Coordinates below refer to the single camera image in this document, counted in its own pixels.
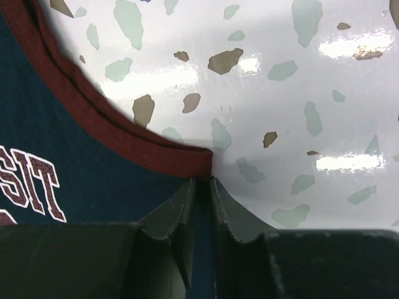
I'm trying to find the navy basketball tank top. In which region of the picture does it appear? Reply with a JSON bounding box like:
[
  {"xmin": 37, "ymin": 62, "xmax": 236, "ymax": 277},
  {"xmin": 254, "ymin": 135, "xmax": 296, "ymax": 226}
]
[{"xmin": 1, "ymin": 1, "xmax": 214, "ymax": 298}]

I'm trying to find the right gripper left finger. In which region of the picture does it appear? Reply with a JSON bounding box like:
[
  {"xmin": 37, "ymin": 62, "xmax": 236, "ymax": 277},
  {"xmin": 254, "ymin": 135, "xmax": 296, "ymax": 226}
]
[{"xmin": 1, "ymin": 179, "xmax": 196, "ymax": 298}]

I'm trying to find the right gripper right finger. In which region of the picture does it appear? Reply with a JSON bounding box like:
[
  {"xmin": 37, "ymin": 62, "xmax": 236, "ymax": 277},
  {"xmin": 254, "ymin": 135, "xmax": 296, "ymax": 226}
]
[{"xmin": 210, "ymin": 179, "xmax": 398, "ymax": 298}]

